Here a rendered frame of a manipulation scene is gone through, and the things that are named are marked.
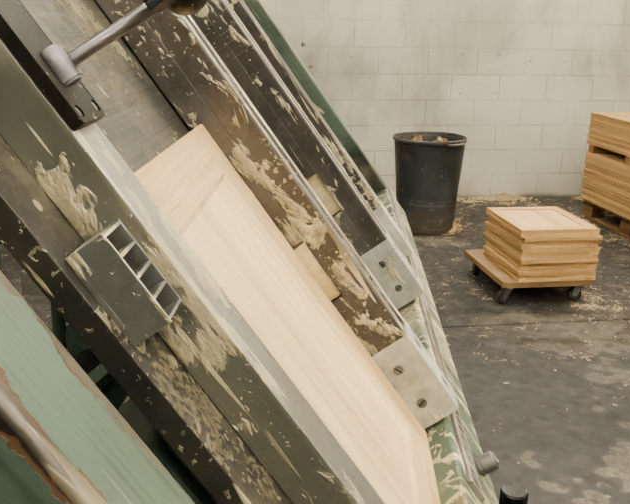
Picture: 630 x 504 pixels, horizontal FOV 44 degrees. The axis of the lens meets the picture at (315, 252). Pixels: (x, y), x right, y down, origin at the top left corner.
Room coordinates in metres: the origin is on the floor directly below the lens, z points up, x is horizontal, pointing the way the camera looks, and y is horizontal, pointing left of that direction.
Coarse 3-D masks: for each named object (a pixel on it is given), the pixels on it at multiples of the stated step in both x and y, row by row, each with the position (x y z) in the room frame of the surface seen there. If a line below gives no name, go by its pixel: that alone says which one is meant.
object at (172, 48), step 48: (96, 0) 0.93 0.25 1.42; (144, 48) 0.93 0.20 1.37; (192, 48) 0.92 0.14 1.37; (192, 96) 0.92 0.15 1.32; (240, 96) 0.94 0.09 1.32; (240, 144) 0.92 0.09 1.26; (288, 192) 0.92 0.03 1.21; (288, 240) 0.92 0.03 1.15; (336, 240) 0.92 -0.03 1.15; (384, 336) 0.92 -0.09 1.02; (432, 384) 0.91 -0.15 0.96
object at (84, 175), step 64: (0, 64) 0.50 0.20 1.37; (0, 128) 0.50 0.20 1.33; (64, 128) 0.50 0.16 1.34; (64, 192) 0.50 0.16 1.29; (128, 192) 0.51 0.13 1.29; (192, 256) 0.54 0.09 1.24; (192, 320) 0.50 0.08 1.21; (256, 384) 0.50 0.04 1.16; (256, 448) 0.50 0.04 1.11; (320, 448) 0.50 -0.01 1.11
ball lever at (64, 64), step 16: (176, 0) 0.56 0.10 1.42; (192, 0) 0.56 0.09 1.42; (128, 16) 0.55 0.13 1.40; (144, 16) 0.55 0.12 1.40; (112, 32) 0.54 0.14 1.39; (48, 48) 0.52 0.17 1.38; (80, 48) 0.53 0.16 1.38; (96, 48) 0.53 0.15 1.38; (48, 64) 0.51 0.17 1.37; (64, 64) 0.52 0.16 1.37; (64, 80) 0.51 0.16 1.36
